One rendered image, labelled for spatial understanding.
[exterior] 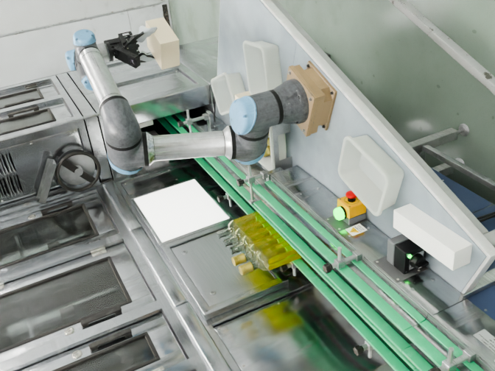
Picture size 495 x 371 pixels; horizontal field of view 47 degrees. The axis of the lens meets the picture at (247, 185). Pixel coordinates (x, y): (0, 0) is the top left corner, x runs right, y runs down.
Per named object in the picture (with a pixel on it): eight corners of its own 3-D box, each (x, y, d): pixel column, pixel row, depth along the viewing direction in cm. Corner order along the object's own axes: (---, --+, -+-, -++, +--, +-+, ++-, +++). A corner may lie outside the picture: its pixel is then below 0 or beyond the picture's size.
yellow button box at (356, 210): (354, 208, 197) (336, 216, 195) (355, 191, 193) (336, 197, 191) (367, 218, 192) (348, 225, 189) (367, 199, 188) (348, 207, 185)
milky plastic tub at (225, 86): (226, 75, 270) (209, 79, 267) (242, 66, 249) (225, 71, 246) (236, 111, 272) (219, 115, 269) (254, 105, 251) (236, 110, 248)
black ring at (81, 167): (102, 180, 287) (60, 193, 279) (93, 142, 275) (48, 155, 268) (105, 184, 283) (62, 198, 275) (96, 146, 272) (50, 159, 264)
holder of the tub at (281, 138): (272, 163, 249) (257, 168, 246) (268, 104, 234) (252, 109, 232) (293, 179, 235) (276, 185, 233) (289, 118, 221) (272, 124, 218)
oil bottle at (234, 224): (275, 216, 230) (227, 233, 223) (274, 204, 227) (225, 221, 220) (282, 222, 226) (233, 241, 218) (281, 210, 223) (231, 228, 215)
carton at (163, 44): (163, 17, 226) (145, 20, 223) (179, 40, 217) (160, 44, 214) (164, 42, 235) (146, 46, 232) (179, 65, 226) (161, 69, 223)
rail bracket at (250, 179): (266, 195, 230) (239, 205, 226) (263, 158, 222) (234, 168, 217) (269, 198, 228) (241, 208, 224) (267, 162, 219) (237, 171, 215)
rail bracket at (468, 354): (466, 350, 144) (425, 373, 139) (470, 330, 140) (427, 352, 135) (479, 361, 140) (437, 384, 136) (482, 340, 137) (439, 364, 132)
